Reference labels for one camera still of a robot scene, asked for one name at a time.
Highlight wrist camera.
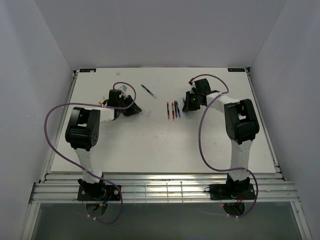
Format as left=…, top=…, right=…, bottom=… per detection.
left=118, top=85, right=128, bottom=98
left=188, top=78, right=197, bottom=94

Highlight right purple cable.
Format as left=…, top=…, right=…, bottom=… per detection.
left=198, top=73, right=260, bottom=219

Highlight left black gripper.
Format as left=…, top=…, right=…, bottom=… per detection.
left=117, top=95, right=142, bottom=117

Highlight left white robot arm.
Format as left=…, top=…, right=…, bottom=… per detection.
left=65, top=89, right=142, bottom=200

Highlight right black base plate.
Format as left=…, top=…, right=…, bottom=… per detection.
left=204, top=183, right=256, bottom=200

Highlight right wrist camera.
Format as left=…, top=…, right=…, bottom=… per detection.
left=188, top=78, right=197, bottom=94

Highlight dark blue pen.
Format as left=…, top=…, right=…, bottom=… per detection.
left=174, top=101, right=178, bottom=119

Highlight aluminium frame rails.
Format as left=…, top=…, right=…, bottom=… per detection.
left=29, top=172, right=300, bottom=204

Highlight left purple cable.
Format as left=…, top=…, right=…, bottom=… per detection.
left=44, top=82, right=137, bottom=225

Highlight orange red pen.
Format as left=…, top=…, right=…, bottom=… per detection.
left=171, top=102, right=176, bottom=121

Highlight green pen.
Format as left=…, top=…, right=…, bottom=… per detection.
left=141, top=84, right=157, bottom=99

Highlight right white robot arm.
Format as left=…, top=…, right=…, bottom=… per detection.
left=182, top=76, right=260, bottom=199

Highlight right blue label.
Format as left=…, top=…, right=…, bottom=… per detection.
left=227, top=68, right=246, bottom=73

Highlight left blue label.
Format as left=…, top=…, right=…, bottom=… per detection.
left=79, top=68, right=97, bottom=73

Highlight blue label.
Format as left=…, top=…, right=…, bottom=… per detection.
left=227, top=68, right=246, bottom=73
left=79, top=68, right=97, bottom=73

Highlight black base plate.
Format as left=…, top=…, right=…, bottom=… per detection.
left=204, top=183, right=256, bottom=200
left=77, top=184, right=122, bottom=202

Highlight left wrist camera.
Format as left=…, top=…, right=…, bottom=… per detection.
left=118, top=85, right=128, bottom=98

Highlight purple cable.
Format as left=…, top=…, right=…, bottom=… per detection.
left=198, top=73, right=260, bottom=219
left=44, top=82, right=137, bottom=225

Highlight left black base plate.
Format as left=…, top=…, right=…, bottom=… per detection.
left=77, top=184, right=122, bottom=202

